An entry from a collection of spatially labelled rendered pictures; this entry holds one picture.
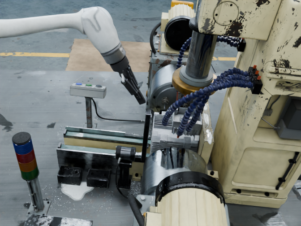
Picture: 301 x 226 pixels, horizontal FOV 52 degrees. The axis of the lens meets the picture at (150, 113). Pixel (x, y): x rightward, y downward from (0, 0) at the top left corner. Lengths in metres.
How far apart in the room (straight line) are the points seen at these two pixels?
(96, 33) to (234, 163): 0.73
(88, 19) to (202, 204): 0.74
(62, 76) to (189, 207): 1.57
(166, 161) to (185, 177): 0.31
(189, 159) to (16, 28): 0.77
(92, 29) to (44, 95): 0.92
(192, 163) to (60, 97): 1.10
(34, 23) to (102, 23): 0.26
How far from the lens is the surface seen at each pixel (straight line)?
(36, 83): 2.10
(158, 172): 1.07
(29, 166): 1.17
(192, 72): 1.14
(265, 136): 1.24
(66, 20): 1.31
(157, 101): 1.53
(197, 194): 0.77
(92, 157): 1.43
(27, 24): 1.23
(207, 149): 1.25
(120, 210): 1.38
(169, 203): 0.76
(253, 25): 1.02
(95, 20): 1.15
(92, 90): 1.54
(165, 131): 1.31
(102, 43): 1.17
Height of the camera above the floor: 1.96
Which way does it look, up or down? 39 degrees down
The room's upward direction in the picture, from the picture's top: 7 degrees clockwise
